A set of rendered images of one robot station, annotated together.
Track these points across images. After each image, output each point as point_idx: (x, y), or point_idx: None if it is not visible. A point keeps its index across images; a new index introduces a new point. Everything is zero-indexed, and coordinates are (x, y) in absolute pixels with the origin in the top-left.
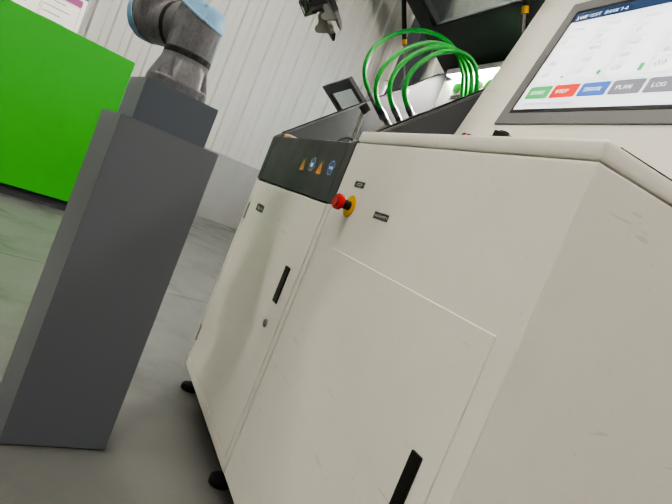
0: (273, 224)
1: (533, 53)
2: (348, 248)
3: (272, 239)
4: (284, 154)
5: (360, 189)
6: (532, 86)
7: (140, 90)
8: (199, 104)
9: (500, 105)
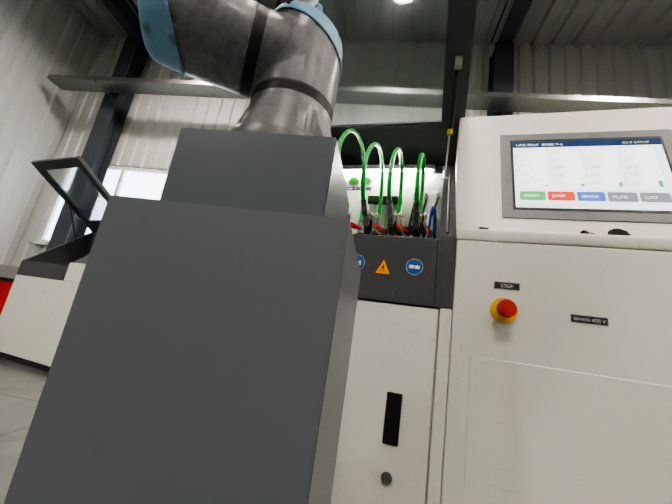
0: None
1: (489, 165)
2: (542, 359)
3: None
4: None
5: (512, 291)
6: (519, 190)
7: (316, 164)
8: (346, 195)
9: (493, 202)
